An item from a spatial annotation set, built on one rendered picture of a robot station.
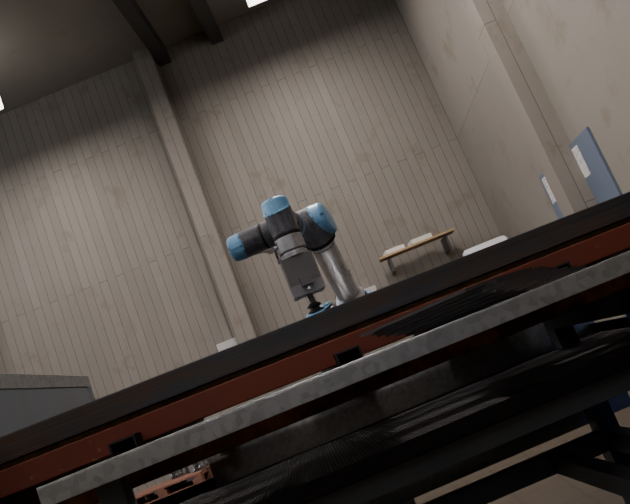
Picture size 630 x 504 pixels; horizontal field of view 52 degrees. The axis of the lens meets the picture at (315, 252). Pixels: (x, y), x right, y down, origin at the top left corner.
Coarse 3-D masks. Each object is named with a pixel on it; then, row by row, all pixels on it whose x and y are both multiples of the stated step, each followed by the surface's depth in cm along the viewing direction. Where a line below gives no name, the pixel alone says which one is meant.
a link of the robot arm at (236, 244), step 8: (240, 232) 180; (248, 232) 178; (256, 232) 177; (232, 240) 179; (240, 240) 178; (248, 240) 177; (256, 240) 177; (264, 240) 177; (232, 248) 178; (240, 248) 178; (248, 248) 178; (256, 248) 178; (264, 248) 179; (272, 248) 200; (232, 256) 179; (240, 256) 179; (248, 256) 180
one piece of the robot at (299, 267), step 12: (276, 252) 168; (300, 252) 165; (288, 264) 164; (300, 264) 164; (312, 264) 164; (288, 276) 163; (300, 276) 164; (312, 276) 164; (300, 288) 163; (312, 288) 163; (324, 288) 166; (312, 300) 165
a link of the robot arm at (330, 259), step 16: (304, 208) 216; (320, 208) 213; (320, 224) 212; (304, 240) 215; (320, 240) 215; (320, 256) 221; (336, 256) 223; (336, 272) 225; (336, 288) 230; (352, 288) 231; (336, 304) 237
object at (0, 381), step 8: (0, 376) 165; (8, 376) 169; (16, 376) 174; (24, 376) 179; (32, 376) 185; (40, 376) 190; (48, 376) 196; (56, 376) 203; (64, 376) 210; (72, 376) 218; (80, 376) 226; (0, 384) 163; (8, 384) 168; (16, 384) 172; (24, 384) 177; (32, 384) 183; (40, 384) 188; (48, 384) 194; (56, 384) 200; (64, 384) 207; (72, 384) 215; (80, 384) 222; (88, 384) 231
